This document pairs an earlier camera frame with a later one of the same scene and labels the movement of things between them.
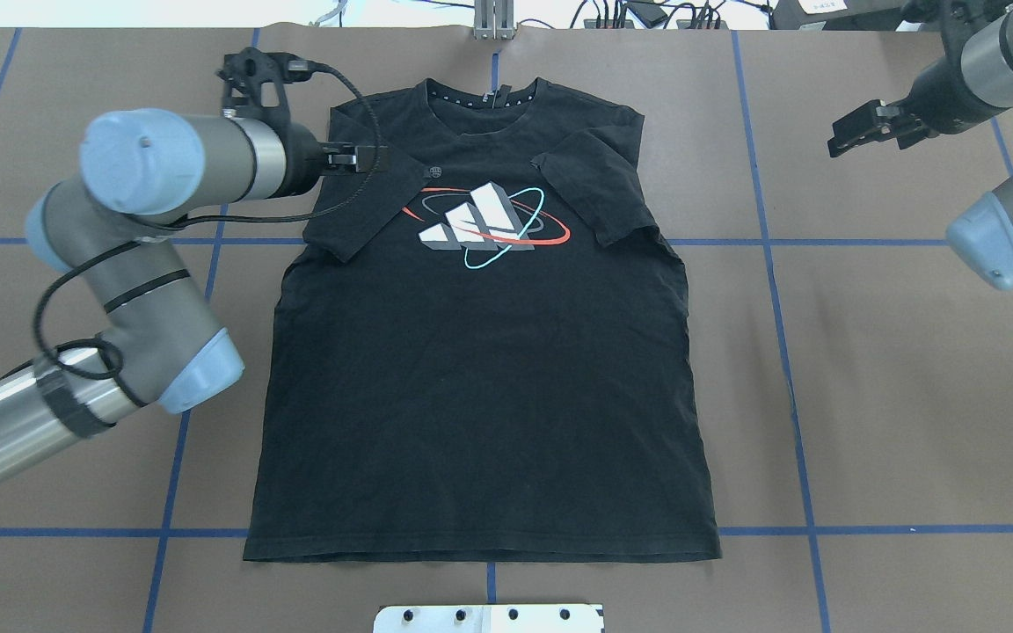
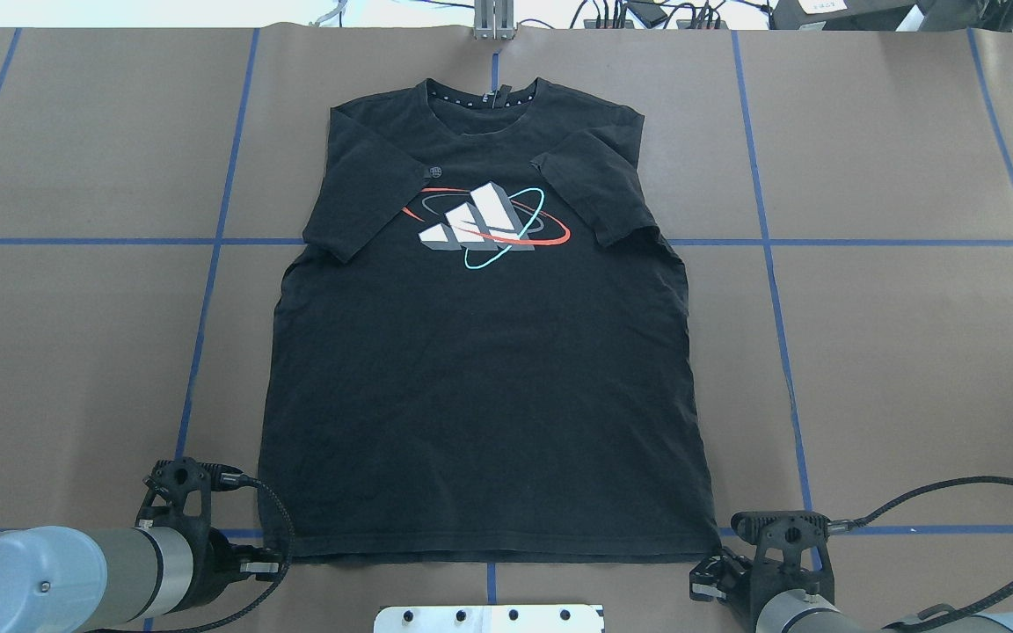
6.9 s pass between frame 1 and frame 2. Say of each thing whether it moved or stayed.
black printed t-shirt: stayed
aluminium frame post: stayed
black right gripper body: moved
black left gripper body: moved
